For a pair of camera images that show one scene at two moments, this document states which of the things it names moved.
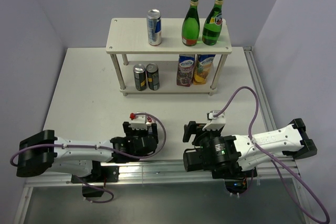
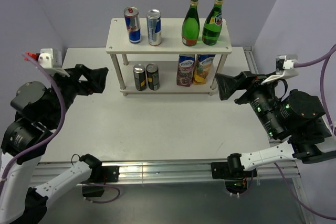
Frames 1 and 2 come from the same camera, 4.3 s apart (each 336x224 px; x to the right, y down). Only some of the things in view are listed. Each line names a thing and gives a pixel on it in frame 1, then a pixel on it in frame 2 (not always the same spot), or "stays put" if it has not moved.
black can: x=153 y=76 stays put
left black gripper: x=127 y=129 to x=96 y=78
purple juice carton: x=185 y=72 stays put
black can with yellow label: x=140 y=77 stays put
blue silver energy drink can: x=154 y=27 stays put
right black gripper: x=190 y=128 to x=226 y=84
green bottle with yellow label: x=212 y=25 stays put
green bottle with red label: x=190 y=27 stays put
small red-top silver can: x=149 y=124 to x=132 y=17
